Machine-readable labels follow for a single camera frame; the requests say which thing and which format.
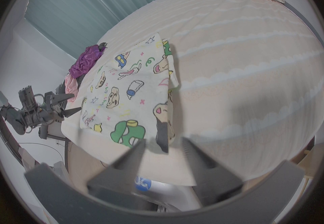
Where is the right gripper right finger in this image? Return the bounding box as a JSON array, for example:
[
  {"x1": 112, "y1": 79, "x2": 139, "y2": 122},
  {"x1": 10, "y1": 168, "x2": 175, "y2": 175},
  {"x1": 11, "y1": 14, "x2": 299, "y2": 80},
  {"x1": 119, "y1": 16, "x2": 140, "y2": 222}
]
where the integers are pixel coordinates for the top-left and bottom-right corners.
[{"x1": 181, "y1": 137, "x2": 243, "y2": 206}]

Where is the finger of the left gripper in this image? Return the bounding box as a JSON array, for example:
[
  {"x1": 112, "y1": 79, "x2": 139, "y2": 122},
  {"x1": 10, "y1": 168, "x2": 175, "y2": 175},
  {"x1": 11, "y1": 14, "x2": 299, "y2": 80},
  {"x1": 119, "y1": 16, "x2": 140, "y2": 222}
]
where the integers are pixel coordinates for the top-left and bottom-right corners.
[
  {"x1": 54, "y1": 93, "x2": 75, "y2": 103},
  {"x1": 63, "y1": 107, "x2": 82, "y2": 119}
]

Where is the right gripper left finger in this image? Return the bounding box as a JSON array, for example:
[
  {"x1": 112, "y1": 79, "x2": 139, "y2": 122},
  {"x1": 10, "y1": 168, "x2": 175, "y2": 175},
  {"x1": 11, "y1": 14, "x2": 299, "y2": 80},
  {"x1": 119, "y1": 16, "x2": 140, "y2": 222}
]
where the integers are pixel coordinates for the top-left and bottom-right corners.
[{"x1": 87, "y1": 139, "x2": 147, "y2": 194}]

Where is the white printed pyjama top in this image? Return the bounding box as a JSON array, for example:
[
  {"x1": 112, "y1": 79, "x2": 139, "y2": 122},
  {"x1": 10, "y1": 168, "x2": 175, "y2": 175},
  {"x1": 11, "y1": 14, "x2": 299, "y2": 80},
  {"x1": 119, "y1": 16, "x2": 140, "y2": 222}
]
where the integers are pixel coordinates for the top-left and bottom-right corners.
[{"x1": 80, "y1": 32, "x2": 181, "y2": 154}]

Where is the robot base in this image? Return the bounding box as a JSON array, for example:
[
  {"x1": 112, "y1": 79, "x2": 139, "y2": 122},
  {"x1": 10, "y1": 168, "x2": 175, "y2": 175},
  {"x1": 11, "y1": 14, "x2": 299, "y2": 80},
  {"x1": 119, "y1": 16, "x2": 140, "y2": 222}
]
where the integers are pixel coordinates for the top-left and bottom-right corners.
[{"x1": 132, "y1": 176, "x2": 203, "y2": 216}]

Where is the bed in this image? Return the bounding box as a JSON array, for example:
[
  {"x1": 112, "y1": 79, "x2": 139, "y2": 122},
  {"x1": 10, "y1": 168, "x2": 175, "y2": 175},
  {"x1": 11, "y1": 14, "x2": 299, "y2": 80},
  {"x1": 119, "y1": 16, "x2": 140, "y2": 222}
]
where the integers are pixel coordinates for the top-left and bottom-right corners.
[{"x1": 61, "y1": 0, "x2": 324, "y2": 185}]

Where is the pink garment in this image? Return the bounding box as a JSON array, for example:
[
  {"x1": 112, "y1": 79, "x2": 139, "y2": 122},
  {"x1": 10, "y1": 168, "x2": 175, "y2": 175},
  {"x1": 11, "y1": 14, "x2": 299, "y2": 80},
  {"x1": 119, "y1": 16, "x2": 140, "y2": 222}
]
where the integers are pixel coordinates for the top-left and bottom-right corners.
[{"x1": 64, "y1": 75, "x2": 79, "y2": 103}]

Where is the purple satin garment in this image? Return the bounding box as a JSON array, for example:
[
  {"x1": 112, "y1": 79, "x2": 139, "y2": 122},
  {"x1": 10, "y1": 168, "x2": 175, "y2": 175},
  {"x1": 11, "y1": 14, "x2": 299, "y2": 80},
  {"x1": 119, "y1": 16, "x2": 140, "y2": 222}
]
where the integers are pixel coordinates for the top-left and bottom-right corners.
[{"x1": 69, "y1": 45, "x2": 108, "y2": 79}]

